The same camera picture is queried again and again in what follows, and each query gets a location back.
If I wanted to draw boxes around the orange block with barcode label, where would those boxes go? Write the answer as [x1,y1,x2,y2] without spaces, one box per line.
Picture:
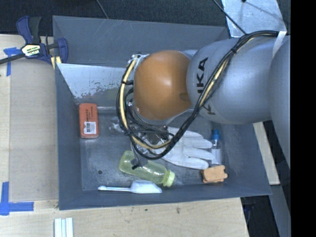
[79,103,100,139]

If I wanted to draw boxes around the yellow-green clear plastic bottle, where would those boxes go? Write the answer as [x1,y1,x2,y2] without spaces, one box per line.
[118,150,176,188]

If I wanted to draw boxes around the white glove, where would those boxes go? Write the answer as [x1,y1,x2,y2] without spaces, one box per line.
[151,126,216,170]

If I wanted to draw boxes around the orange sponge piece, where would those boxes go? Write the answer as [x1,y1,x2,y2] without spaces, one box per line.
[200,164,229,184]

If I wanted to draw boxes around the grey metal bin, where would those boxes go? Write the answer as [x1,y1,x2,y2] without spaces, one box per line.
[52,15,273,211]

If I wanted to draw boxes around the white plastic scoop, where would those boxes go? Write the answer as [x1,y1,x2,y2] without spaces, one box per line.
[97,180,163,195]

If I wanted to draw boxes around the small clear bottle blue cap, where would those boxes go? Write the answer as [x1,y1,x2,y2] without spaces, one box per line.
[210,129,223,168]

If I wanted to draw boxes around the flat brown cardboard board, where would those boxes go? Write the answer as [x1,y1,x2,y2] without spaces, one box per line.
[9,60,60,202]

